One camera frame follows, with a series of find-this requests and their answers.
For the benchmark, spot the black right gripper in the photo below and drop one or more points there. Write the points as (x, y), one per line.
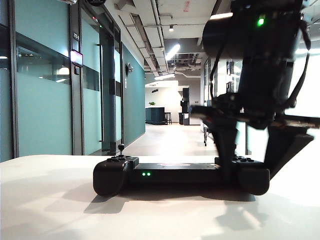
(225, 112)

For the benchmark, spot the black remote control with joysticks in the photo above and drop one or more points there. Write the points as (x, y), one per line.
(175, 175)

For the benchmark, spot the black quadruped robot dog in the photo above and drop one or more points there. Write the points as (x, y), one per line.
(205, 137)

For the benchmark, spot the black door card reader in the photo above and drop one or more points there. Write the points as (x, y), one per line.
(77, 71)

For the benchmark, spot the glowing door display screen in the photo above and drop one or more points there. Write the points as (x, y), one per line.
(76, 57)

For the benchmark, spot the room number door sign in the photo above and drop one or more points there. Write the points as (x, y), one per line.
(76, 36)

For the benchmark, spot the tall black cabinet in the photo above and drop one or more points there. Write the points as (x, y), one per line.
(185, 96)

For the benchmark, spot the dark wooden bar stool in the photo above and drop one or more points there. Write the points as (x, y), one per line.
(168, 117)

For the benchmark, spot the dark counter with white top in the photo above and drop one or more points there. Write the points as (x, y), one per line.
(155, 116)

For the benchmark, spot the green potted plant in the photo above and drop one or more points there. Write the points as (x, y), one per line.
(152, 103)

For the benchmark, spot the low long ceiling light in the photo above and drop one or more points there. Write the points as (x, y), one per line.
(164, 76)

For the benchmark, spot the long bright ceiling light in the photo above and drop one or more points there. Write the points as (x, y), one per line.
(172, 52)

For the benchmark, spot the small ceiling spotlight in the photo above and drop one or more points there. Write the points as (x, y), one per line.
(171, 28)

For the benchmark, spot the black round ceiling dome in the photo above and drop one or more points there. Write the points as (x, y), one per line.
(96, 2)

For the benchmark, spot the black wall mounted device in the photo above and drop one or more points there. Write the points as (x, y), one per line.
(155, 91)

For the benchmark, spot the small white wall sign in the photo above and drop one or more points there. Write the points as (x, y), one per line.
(125, 83)

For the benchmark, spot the round metal wall ornament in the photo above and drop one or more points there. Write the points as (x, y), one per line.
(129, 69)

